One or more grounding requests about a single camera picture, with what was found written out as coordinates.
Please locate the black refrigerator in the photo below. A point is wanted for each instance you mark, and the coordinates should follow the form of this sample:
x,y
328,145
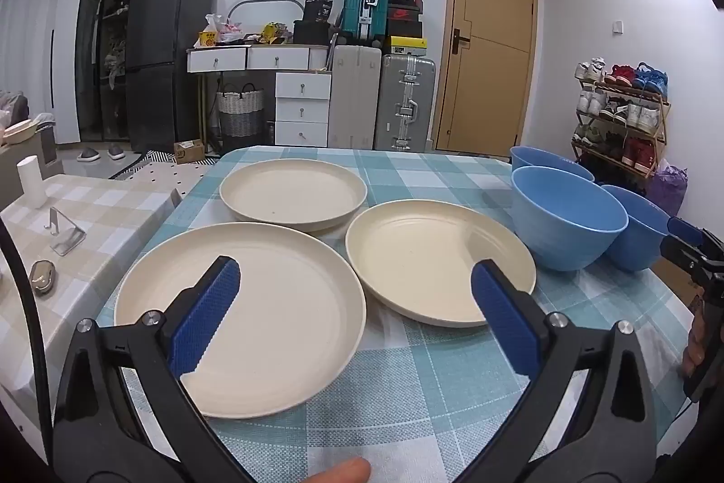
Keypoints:
x,y
169,58

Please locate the teal checkered tablecloth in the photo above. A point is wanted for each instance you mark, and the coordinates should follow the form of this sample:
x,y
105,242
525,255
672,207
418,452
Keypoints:
x,y
430,381

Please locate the small cardboard box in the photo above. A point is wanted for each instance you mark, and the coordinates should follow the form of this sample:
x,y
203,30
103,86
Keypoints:
x,y
189,152

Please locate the dark glass cabinet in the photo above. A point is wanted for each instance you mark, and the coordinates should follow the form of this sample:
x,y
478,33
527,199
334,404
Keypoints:
x,y
104,36

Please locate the white dressing desk with drawers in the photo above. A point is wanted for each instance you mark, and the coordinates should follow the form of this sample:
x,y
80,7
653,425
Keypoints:
x,y
302,109

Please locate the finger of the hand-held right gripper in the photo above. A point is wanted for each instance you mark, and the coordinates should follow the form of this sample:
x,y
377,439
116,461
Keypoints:
x,y
693,233
687,262

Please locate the grey woven laundry basket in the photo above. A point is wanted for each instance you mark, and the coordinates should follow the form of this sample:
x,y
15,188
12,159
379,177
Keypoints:
x,y
240,112

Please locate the curved metal tube frame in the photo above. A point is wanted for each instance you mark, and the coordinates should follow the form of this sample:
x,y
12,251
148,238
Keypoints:
x,y
266,0

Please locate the white cylinder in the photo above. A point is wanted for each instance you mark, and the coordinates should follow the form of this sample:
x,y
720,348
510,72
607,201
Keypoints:
x,y
31,183

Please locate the black shopping bag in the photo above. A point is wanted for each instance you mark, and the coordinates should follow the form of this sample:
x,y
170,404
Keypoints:
x,y
317,7

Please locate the beige checkered tablecloth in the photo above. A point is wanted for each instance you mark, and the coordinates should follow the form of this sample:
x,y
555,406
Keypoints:
x,y
102,211

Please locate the blue bowl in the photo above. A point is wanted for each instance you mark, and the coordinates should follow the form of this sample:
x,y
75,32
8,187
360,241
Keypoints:
x,y
639,245
543,159
565,234

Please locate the beige suitcase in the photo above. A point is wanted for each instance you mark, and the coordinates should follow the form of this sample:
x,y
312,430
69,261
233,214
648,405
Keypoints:
x,y
353,98

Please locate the brown wooden door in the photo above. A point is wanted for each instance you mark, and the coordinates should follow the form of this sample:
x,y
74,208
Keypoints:
x,y
492,75

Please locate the silver oval object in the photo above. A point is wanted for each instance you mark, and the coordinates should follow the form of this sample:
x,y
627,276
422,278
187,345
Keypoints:
x,y
43,278

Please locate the red shoe box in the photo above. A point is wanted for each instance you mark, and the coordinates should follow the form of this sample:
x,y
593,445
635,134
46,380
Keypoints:
x,y
404,14

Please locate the wooden shoe rack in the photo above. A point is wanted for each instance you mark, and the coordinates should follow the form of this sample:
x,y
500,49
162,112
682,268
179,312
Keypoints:
x,y
662,121

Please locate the cream plate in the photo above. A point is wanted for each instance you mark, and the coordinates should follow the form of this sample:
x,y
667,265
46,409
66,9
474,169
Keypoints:
x,y
283,324
418,256
294,191

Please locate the person's right hand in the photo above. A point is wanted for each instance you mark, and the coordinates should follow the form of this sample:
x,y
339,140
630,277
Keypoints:
x,y
693,347

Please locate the white plastic bag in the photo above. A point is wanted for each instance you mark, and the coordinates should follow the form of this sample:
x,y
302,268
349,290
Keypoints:
x,y
226,29

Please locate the yellow snack box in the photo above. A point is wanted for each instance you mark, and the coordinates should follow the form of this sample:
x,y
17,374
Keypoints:
x,y
208,39

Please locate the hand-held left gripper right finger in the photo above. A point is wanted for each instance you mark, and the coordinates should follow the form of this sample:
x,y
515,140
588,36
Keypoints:
x,y
503,313

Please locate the black and yellow shoe box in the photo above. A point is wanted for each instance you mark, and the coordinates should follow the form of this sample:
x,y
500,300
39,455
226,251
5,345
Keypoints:
x,y
407,46

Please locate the yellow snack packets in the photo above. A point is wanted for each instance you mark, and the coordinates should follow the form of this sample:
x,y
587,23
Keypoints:
x,y
276,33

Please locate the dark low cabinet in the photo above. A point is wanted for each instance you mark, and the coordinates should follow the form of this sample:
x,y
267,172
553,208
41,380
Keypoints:
x,y
45,149

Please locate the purple bag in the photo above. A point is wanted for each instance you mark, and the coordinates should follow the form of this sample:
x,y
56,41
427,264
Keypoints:
x,y
670,191

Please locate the silver suitcase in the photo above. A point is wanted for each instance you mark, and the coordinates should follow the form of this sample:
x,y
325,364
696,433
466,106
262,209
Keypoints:
x,y
404,104

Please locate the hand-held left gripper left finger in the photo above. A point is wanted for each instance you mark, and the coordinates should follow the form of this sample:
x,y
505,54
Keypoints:
x,y
206,307

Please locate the person's left hand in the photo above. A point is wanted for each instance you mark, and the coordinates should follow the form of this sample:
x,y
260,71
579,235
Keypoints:
x,y
342,473

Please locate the metal phone stand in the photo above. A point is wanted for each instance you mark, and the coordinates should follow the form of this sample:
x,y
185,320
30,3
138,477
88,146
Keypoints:
x,y
67,237

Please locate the rows of shoes on rack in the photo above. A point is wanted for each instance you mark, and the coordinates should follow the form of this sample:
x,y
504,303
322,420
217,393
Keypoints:
x,y
639,115

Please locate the grey slipper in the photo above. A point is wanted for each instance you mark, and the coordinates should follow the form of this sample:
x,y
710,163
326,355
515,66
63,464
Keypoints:
x,y
89,155
116,152

